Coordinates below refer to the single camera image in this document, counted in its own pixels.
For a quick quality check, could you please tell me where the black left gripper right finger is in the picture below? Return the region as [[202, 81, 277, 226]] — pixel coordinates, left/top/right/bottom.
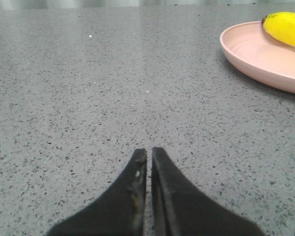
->
[[151, 147, 264, 236]]

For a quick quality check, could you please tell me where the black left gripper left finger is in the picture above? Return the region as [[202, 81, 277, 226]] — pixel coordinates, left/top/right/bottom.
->
[[47, 148, 147, 236]]

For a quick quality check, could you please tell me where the yellow banana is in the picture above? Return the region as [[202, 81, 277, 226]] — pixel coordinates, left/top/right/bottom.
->
[[262, 12, 295, 47]]

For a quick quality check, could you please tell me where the pink plate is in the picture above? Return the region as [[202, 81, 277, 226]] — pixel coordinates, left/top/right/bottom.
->
[[220, 21, 295, 94]]

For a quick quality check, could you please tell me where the grey curtain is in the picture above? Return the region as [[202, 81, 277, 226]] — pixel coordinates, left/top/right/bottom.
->
[[0, 0, 293, 11]]

